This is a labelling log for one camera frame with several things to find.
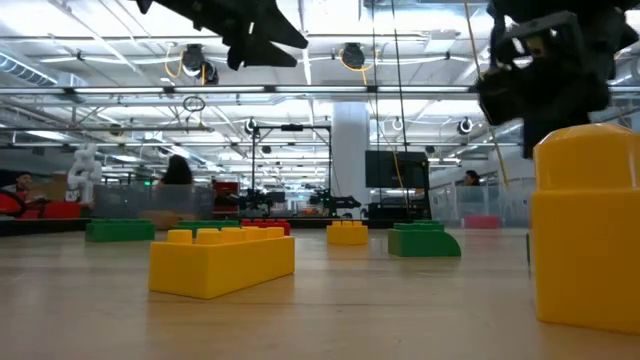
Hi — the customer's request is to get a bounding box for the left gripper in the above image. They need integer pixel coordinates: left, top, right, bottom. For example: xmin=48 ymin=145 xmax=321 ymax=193
xmin=209 ymin=0 xmax=309 ymax=71

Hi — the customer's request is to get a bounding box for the yellow hanging cable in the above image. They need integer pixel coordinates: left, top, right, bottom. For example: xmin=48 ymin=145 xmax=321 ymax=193
xmin=462 ymin=0 xmax=511 ymax=190

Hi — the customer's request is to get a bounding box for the green rectangular toy block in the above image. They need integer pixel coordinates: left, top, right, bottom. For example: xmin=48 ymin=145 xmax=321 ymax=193
xmin=84 ymin=218 xmax=157 ymax=244
xmin=173 ymin=220 xmax=242 ymax=239

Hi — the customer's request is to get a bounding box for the long ceiling light bar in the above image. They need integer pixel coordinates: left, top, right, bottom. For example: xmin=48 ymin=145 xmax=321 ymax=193
xmin=0 ymin=83 xmax=640 ymax=97

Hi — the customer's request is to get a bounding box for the silver ventilation duct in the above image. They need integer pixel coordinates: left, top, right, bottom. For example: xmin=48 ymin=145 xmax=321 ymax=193
xmin=0 ymin=48 xmax=66 ymax=87

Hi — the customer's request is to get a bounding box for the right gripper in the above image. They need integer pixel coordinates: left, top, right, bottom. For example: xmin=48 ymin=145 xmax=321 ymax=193
xmin=477 ymin=59 xmax=612 ymax=159

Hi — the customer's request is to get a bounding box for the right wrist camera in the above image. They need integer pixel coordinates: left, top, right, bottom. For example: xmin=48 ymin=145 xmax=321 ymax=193
xmin=499 ymin=10 xmax=587 ymax=69

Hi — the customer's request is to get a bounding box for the clear plastic bin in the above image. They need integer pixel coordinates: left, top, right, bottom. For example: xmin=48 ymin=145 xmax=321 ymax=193
xmin=428 ymin=183 xmax=532 ymax=230

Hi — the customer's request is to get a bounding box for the white pillar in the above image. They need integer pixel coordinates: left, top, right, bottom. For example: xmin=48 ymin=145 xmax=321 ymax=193
xmin=331 ymin=102 xmax=372 ymax=221

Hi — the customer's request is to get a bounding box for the red cabinet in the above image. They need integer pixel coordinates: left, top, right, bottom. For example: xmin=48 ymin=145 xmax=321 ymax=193
xmin=212 ymin=180 xmax=241 ymax=220

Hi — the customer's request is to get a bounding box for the small yellow toy block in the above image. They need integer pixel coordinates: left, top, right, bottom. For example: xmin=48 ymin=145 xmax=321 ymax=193
xmin=326 ymin=220 xmax=370 ymax=247
xmin=529 ymin=123 xmax=640 ymax=335

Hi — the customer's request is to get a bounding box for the black monitor screen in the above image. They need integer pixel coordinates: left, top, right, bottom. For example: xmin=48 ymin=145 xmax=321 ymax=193
xmin=364 ymin=149 xmax=430 ymax=190

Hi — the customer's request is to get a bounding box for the small green toy block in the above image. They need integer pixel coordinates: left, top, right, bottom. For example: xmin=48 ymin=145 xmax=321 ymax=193
xmin=387 ymin=221 xmax=463 ymax=259

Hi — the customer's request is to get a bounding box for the grey translucent plastic bin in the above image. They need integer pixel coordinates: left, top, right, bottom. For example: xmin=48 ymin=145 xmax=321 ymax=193
xmin=92 ymin=183 xmax=217 ymax=224

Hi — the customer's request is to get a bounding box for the long yellow toy block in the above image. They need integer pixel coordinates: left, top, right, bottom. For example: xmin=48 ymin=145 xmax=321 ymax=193
xmin=148 ymin=227 xmax=296 ymax=301

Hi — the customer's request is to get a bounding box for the yellow rectangular toy block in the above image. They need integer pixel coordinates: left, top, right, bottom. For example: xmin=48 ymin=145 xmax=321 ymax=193
xmin=139 ymin=209 xmax=187 ymax=231

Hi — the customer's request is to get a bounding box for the black aluminium table frame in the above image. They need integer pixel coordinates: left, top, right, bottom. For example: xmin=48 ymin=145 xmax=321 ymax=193
xmin=0 ymin=215 xmax=435 ymax=238

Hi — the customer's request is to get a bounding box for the red rectangular toy block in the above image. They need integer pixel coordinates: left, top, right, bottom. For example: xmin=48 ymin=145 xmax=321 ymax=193
xmin=462 ymin=215 xmax=502 ymax=231
xmin=240 ymin=218 xmax=292 ymax=237

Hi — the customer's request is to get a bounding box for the distant black robot station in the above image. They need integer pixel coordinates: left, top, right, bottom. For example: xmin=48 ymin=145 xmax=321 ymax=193
xmin=248 ymin=123 xmax=334 ymax=221

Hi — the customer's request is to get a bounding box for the red furniture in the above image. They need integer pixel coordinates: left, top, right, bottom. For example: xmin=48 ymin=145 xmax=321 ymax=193
xmin=0 ymin=192 xmax=82 ymax=220

